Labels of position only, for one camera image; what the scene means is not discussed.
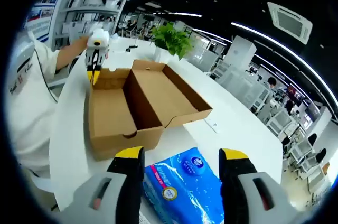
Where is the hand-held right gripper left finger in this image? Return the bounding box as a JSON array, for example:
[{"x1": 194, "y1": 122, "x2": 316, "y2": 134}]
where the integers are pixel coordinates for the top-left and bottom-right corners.
[{"x1": 62, "y1": 146, "x2": 145, "y2": 224}]

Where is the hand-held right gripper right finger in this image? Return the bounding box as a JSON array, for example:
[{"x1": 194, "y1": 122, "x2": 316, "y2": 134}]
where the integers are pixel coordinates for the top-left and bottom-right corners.
[{"x1": 218, "y1": 147, "x2": 301, "y2": 224}]

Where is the blue soft tissue pack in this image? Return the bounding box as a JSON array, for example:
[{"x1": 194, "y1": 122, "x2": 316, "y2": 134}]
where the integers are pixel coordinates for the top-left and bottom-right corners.
[{"x1": 142, "y1": 146, "x2": 225, "y2": 224}]

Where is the brown cardboard shoe box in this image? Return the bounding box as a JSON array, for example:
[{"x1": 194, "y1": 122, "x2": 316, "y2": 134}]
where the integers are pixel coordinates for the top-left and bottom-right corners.
[{"x1": 88, "y1": 59, "x2": 213, "y2": 162}]

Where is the grey storage shelf rack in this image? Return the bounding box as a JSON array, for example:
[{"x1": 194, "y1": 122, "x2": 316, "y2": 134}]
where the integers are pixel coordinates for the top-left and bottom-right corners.
[{"x1": 51, "y1": 0, "x2": 138, "y2": 50}]

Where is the white printed card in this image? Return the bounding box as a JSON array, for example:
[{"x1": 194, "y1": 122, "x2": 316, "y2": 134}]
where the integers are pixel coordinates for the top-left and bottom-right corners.
[{"x1": 203, "y1": 117, "x2": 226, "y2": 134}]

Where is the white grey chest device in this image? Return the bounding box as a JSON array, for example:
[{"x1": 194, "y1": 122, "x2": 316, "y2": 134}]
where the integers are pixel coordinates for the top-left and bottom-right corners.
[{"x1": 7, "y1": 40, "x2": 36, "y2": 89}]

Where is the green potted plant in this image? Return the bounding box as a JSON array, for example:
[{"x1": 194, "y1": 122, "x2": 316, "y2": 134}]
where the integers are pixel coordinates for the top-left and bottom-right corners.
[{"x1": 151, "y1": 22, "x2": 194, "y2": 63}]

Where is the group of white office chairs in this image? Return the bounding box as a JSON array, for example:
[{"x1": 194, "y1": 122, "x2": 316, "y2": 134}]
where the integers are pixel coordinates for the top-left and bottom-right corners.
[{"x1": 211, "y1": 57, "x2": 331, "y2": 190}]

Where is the person's white shirt torso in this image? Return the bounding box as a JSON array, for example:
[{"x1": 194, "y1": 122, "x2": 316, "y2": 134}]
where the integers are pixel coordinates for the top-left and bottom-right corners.
[{"x1": 6, "y1": 32, "x2": 63, "y2": 182}]

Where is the ceiling light strip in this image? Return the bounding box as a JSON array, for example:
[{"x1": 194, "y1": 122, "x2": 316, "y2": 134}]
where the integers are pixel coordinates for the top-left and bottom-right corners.
[{"x1": 231, "y1": 22, "x2": 333, "y2": 108}]

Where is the ceiling air conditioner vent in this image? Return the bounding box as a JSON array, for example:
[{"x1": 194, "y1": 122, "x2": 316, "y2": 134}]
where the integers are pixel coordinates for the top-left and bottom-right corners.
[{"x1": 267, "y1": 1, "x2": 314, "y2": 45}]

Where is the black chest device cable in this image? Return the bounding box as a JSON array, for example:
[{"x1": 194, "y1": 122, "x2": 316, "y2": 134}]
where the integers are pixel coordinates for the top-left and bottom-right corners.
[{"x1": 34, "y1": 49, "x2": 59, "y2": 103}]

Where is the blue wall poster board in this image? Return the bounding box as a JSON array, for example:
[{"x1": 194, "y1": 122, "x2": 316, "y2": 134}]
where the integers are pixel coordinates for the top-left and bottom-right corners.
[{"x1": 25, "y1": 0, "x2": 69, "y2": 42}]

